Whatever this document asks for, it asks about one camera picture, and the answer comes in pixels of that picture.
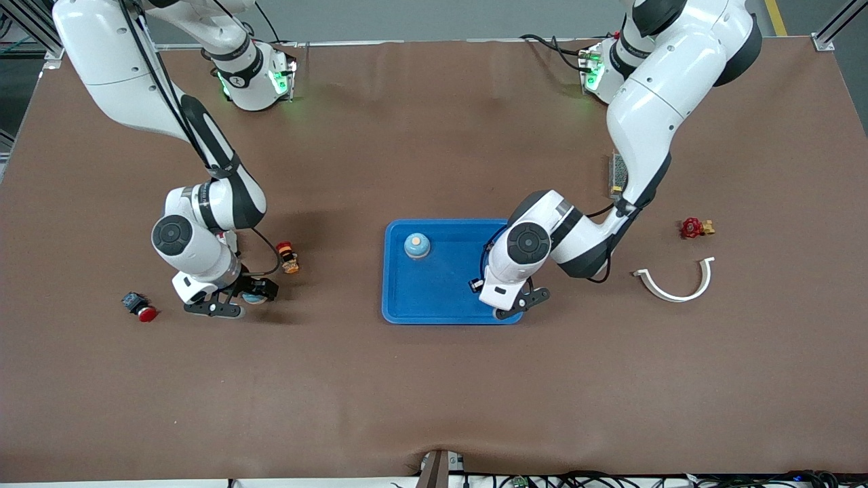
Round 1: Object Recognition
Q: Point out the orange emergency stop switch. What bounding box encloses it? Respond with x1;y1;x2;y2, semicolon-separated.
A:
275;241;300;275

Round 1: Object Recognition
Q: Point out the metal mesh power supply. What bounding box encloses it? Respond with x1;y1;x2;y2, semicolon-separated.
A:
608;152;628;201

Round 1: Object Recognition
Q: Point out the blue plastic tray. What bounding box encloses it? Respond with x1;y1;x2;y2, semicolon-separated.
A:
381;218;525;325

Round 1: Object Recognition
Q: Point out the aluminium frame strut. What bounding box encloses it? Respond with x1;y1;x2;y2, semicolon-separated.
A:
812;0;868;52
0;0;68;68

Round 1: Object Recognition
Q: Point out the black base cable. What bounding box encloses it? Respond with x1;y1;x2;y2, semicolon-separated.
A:
254;0;283;45
520;33;594;74

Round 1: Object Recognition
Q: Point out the red push button dark body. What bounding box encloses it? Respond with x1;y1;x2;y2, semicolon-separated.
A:
121;291;159;323

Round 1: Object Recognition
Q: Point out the white half-ring pipe clamp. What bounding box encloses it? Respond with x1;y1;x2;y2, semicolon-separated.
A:
633;256;716;303

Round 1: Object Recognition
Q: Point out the brass valve red handwheel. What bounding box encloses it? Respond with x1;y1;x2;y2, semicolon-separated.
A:
679;217;716;240

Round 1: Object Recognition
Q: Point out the black left base cable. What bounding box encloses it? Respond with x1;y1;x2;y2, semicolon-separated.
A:
520;33;594;74

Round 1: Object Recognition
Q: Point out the black right base cable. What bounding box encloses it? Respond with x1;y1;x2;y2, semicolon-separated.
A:
254;0;283;45

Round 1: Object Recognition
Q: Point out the metal table edge bracket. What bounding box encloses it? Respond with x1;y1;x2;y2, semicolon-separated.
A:
419;449;465;488

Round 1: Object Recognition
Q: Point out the black cable bundle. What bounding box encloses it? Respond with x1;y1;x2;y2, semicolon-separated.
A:
468;470;868;488

